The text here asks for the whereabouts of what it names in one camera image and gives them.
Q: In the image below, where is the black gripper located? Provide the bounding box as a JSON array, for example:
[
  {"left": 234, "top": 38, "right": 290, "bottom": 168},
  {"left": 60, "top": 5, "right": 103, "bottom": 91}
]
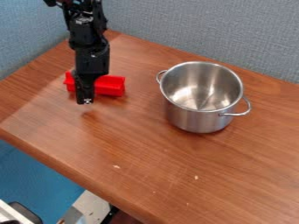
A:
[{"left": 43, "top": 0, "right": 110, "bottom": 105}]

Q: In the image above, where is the white table leg bracket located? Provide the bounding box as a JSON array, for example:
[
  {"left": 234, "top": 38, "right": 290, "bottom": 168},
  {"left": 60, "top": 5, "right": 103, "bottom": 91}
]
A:
[{"left": 60, "top": 191, "right": 110, "bottom": 224}]

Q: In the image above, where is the white object at corner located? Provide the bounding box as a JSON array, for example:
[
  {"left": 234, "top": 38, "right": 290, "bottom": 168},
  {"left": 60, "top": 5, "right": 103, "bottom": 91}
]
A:
[{"left": 0, "top": 200, "right": 32, "bottom": 224}]

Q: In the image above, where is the black chair part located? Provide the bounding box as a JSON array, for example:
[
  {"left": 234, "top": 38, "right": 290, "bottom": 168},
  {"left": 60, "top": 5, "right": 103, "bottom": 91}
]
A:
[{"left": 8, "top": 201, "right": 43, "bottom": 224}]

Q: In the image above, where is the stainless steel pot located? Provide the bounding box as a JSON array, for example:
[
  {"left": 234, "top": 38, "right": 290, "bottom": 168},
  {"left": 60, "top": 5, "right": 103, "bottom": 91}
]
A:
[{"left": 155, "top": 61, "right": 253, "bottom": 134}]

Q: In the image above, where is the red rectangular block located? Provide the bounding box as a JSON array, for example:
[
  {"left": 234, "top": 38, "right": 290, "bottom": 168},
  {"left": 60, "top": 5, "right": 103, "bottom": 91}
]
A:
[{"left": 63, "top": 71, "right": 126, "bottom": 97}]

